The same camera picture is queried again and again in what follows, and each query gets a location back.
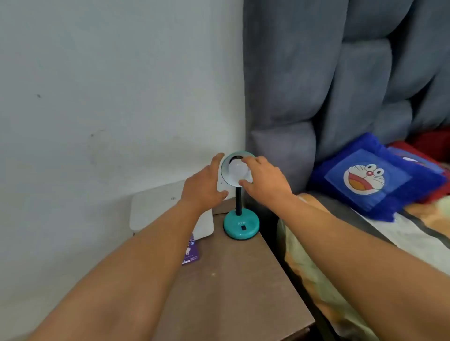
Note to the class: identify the brown wooden nightstand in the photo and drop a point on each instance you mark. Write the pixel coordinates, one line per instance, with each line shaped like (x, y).
(239, 281)

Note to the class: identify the person's left hand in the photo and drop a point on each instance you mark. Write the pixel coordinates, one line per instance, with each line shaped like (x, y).
(200, 189)

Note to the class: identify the purple light bulb box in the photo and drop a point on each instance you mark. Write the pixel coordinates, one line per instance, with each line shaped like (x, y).
(191, 254)

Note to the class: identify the red plush cushion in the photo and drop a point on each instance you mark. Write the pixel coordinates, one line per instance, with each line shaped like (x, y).
(432, 144)

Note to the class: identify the person's right hand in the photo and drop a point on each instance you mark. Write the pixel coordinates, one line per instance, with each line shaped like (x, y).
(270, 186)

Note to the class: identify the person's left forearm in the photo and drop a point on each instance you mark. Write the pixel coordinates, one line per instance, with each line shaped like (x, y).
(123, 281)

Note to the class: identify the grey padded headboard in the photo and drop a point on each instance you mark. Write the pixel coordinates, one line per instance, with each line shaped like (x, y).
(299, 70)

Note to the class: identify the blue cartoon cushion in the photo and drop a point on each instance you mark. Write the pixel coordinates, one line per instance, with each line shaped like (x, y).
(369, 175)

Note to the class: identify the white plastic storage box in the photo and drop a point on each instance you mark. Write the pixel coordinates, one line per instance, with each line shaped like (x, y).
(205, 233)
(154, 207)

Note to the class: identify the person's right forearm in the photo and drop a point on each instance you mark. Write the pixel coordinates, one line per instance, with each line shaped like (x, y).
(351, 263)

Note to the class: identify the teal desk lamp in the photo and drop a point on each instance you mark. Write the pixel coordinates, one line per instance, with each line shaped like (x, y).
(242, 225)

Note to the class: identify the white light bulb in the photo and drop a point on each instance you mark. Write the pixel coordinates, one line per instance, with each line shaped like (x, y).
(237, 170)

